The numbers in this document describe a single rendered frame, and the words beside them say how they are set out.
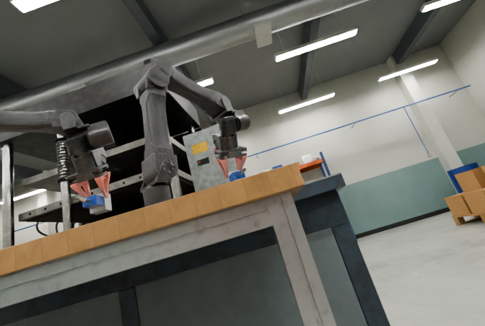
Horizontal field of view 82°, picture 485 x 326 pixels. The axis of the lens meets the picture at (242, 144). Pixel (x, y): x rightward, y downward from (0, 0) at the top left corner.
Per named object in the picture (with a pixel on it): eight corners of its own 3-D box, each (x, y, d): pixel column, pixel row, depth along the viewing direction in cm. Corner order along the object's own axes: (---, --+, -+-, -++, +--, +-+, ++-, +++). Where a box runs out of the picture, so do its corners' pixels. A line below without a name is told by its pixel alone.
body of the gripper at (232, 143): (213, 155, 99) (211, 135, 98) (239, 151, 103) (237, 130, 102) (221, 158, 93) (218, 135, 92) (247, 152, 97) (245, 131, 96)
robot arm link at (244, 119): (239, 134, 107) (225, 107, 108) (255, 123, 101) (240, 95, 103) (219, 139, 97) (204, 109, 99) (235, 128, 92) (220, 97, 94)
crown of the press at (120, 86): (172, 132, 174) (154, 54, 194) (-10, 195, 185) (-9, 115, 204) (209, 161, 254) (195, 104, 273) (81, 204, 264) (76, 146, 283)
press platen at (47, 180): (164, 137, 189) (163, 130, 191) (21, 186, 198) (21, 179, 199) (198, 160, 255) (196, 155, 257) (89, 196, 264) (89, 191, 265)
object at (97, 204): (86, 205, 75) (84, 186, 77) (68, 210, 75) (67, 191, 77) (112, 210, 87) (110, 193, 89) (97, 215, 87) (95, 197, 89)
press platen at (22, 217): (169, 171, 178) (168, 164, 180) (18, 221, 187) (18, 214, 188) (204, 187, 248) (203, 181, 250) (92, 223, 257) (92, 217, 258)
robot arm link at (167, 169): (156, 172, 74) (136, 172, 70) (173, 159, 69) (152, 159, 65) (160, 195, 72) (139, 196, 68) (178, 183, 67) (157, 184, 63)
